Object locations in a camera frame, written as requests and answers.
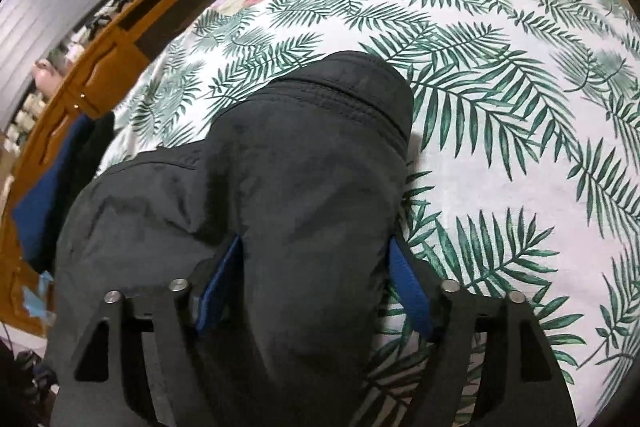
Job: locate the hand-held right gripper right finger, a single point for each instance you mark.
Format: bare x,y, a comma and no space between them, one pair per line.
411,294

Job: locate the black jacket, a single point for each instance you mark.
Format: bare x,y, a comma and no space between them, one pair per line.
300,187

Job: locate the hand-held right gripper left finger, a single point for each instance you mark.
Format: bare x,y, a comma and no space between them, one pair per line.
220,289

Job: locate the navy bed sheet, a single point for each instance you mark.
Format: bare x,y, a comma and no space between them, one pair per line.
47,197

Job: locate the wooden desk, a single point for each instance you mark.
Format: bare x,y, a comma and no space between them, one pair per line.
100,62

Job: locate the floral and leaf printed blanket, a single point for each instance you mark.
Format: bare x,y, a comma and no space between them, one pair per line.
500,107

